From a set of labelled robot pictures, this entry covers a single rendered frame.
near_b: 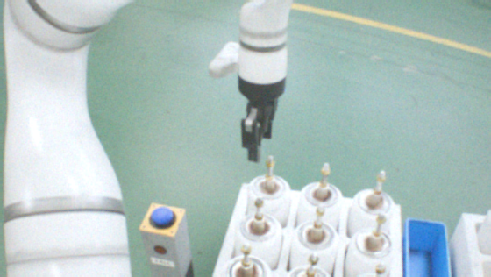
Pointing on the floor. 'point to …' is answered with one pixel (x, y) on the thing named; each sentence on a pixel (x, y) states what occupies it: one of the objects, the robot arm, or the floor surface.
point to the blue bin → (425, 249)
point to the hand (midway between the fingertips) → (260, 143)
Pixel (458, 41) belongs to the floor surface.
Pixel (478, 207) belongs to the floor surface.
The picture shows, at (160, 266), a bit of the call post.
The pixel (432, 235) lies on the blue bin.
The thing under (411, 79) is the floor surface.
